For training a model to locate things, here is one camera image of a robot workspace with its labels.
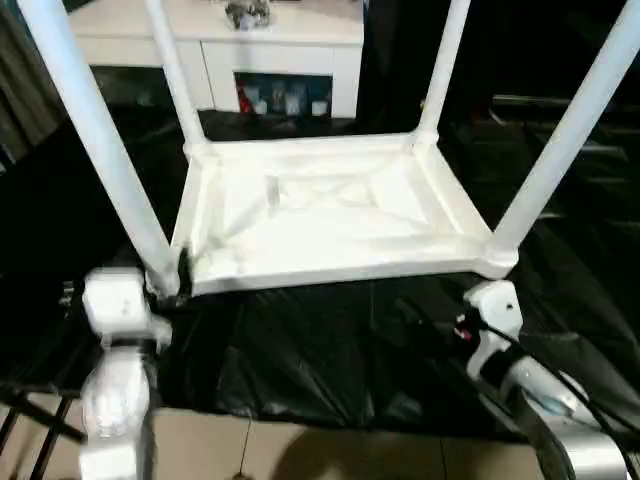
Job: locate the white plastic table top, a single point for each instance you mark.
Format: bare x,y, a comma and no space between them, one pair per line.
350,240

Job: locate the white plastic table leg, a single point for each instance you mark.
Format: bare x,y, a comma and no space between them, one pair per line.
100,140
175,75
560,140
442,75

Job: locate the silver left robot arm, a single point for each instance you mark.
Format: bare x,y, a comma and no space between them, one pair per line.
115,400

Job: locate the black mat cover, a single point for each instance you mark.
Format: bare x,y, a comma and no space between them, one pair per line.
350,350

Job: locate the small white jar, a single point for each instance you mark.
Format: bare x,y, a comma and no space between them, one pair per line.
260,106
318,107
292,102

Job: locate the red bottle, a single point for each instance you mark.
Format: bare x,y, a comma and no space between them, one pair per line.
245,100

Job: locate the dark robot waist part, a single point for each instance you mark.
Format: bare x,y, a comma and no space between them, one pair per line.
243,474

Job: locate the white glass door cabinet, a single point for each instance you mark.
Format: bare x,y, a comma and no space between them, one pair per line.
275,50

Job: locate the grey curtain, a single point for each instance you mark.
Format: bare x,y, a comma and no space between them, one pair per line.
25,75

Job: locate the dark speckled object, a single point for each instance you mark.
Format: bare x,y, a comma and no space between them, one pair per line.
248,12

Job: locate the black folding stand frame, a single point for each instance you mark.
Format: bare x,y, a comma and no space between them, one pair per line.
50,430

